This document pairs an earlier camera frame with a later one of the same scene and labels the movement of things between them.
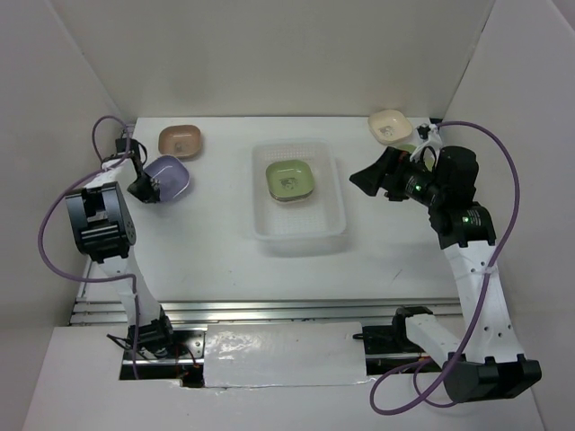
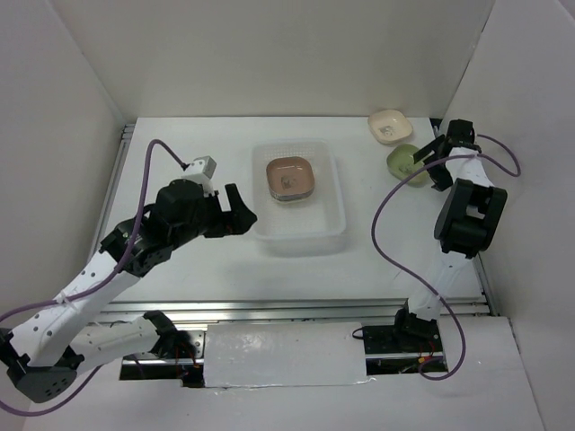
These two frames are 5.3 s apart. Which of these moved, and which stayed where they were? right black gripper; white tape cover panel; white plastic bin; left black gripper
Moved: left black gripper; right black gripper
Stayed: white tape cover panel; white plastic bin
